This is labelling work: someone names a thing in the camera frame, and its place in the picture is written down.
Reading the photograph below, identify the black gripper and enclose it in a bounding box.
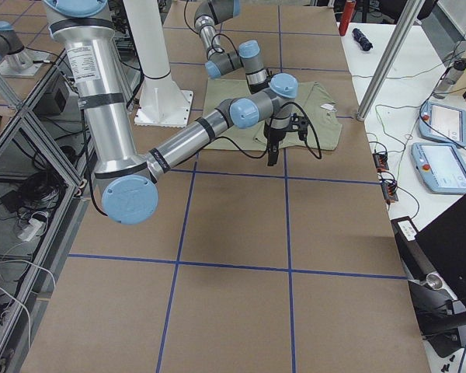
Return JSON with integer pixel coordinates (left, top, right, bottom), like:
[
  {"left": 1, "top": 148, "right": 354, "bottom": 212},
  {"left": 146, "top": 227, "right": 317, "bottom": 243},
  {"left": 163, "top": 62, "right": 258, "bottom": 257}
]
[{"left": 263, "top": 126, "right": 287, "bottom": 166}]

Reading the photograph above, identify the olive green long-sleeve shirt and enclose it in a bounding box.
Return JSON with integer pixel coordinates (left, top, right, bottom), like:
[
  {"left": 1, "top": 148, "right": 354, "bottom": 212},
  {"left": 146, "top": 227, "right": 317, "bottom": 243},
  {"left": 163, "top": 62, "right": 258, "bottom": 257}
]
[{"left": 200, "top": 78, "right": 343, "bottom": 152}]

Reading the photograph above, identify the white paper price tag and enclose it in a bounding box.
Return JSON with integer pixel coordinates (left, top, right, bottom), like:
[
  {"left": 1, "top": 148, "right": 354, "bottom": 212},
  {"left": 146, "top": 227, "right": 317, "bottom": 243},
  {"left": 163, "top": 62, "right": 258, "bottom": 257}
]
[{"left": 321, "top": 103, "right": 337, "bottom": 114}]

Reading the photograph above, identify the folded dark blue umbrella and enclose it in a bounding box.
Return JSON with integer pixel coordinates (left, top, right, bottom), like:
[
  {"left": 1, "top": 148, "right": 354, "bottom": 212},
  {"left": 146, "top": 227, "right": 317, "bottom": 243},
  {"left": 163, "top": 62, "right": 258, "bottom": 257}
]
[{"left": 352, "top": 28, "right": 373, "bottom": 52}]

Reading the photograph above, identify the red cylinder tube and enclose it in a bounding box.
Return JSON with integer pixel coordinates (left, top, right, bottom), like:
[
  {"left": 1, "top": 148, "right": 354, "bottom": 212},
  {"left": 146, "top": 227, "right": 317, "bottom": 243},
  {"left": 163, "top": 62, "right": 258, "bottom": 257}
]
[{"left": 339, "top": 0, "right": 356, "bottom": 37}]

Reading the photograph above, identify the far teach pendant tablet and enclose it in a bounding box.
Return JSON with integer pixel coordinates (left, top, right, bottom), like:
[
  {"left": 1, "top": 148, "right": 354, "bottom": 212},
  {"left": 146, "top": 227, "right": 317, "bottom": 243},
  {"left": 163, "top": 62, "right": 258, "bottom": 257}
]
[{"left": 419, "top": 101, "right": 466, "bottom": 148}]

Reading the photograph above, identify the teach pendant tablet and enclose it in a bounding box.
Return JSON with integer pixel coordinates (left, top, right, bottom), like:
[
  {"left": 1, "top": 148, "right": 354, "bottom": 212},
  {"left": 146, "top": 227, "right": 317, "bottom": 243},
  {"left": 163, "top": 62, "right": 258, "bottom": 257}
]
[
  {"left": 411, "top": 142, "right": 466, "bottom": 194},
  {"left": 419, "top": 101, "right": 466, "bottom": 148}
]

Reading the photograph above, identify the near teach pendant tablet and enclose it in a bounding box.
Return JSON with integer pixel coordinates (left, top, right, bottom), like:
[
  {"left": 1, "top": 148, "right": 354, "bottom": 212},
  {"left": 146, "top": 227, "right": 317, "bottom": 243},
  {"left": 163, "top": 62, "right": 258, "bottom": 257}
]
[{"left": 411, "top": 142, "right": 466, "bottom": 194}]

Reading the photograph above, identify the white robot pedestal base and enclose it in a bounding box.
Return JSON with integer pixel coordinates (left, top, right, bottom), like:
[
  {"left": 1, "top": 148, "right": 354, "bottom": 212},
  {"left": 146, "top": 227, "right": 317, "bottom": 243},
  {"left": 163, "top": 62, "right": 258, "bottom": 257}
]
[{"left": 123, "top": 0, "right": 193, "bottom": 127}]

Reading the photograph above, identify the aluminium frame post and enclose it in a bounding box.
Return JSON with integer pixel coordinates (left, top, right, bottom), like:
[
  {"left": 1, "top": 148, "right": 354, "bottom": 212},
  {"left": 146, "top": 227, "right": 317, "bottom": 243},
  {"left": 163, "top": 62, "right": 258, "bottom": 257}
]
[{"left": 356, "top": 0, "right": 425, "bottom": 121}]

